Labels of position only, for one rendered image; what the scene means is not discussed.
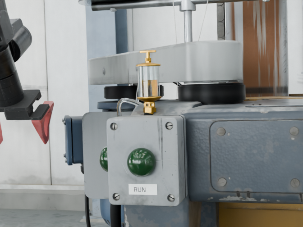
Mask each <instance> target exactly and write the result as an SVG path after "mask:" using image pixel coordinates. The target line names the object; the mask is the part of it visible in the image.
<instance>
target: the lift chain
mask: <svg viewBox="0 0 303 227"><path fill-rule="evenodd" d="M216 6H217V10H216V11H217V40H225V3H217V4H216Z"/></svg>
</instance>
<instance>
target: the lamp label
mask: <svg viewBox="0 0 303 227"><path fill-rule="evenodd" d="M129 195H157V184H129Z"/></svg>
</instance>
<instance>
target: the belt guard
mask: <svg viewBox="0 0 303 227"><path fill-rule="evenodd" d="M145 50H156V52H151V53H150V58H151V63H157V64H161V66H159V74H160V83H168V82H184V84H188V83H219V82H239V81H240V80H242V79H243V65H242V43H241V42H240V41H228V40H218V41H193V42H185V43H180V44H174V45H167V46H162V47H156V48H150V49H145ZM140 51H142V50H138V51H132V52H127V53H121V54H114V55H108V56H103V57H97V58H92V59H89V60H88V80H89V85H108V84H130V83H138V67H136V65H137V64H141V63H145V58H147V55H146V53H140Z"/></svg>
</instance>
